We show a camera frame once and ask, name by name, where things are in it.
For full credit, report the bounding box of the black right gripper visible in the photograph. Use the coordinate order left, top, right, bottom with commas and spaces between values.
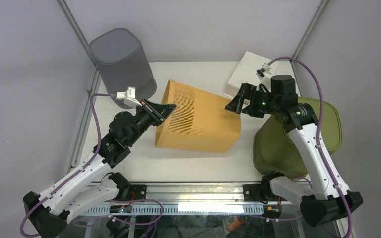
224, 83, 280, 118

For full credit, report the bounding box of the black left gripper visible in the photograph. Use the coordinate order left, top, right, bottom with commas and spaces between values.
127, 98, 176, 146

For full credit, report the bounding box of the yellow slatted bin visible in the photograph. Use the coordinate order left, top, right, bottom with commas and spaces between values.
155, 79, 241, 153

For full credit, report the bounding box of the white perforated plastic basket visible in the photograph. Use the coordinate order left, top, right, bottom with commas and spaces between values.
223, 51, 279, 98

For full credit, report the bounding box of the green slatted bin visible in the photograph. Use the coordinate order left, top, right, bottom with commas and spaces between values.
253, 102, 343, 179

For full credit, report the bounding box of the large grey slatted bin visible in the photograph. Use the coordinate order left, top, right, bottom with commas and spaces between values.
89, 28, 157, 100

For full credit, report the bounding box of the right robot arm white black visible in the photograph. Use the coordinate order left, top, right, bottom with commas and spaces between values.
225, 75, 364, 227

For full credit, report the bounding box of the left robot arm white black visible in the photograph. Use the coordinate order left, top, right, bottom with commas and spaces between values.
23, 99, 176, 238

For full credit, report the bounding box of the orange object under table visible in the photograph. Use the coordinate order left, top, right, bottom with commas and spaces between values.
225, 216, 246, 232

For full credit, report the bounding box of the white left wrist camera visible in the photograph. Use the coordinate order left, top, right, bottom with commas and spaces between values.
116, 86, 142, 108

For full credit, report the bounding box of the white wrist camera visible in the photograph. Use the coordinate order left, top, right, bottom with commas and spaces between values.
256, 63, 272, 87
116, 86, 142, 108

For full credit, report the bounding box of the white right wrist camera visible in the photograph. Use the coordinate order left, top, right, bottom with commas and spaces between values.
256, 63, 272, 87

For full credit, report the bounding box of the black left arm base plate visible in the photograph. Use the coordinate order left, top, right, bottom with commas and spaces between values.
99, 184, 147, 203

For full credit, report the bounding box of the aluminium mounting rail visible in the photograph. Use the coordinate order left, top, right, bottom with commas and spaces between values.
50, 181, 319, 206

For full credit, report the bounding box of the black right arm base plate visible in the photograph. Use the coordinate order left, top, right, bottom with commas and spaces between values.
243, 183, 268, 204

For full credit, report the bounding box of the white slotted cable duct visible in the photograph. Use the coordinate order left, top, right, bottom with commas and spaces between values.
80, 202, 264, 217

